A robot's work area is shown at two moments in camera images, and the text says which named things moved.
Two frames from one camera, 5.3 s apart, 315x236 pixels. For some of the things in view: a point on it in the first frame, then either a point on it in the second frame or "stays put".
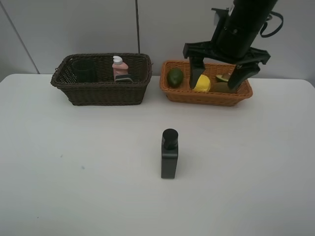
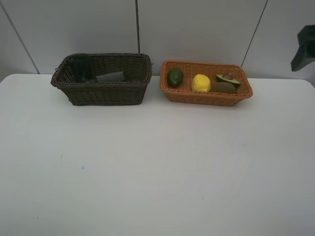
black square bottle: [169, 153] -> [119, 76]
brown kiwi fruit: [221, 87] stays put
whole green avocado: [174, 77] stays put
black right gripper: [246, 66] -> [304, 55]
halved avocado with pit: [224, 77] stays put
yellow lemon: [203, 84] stays put
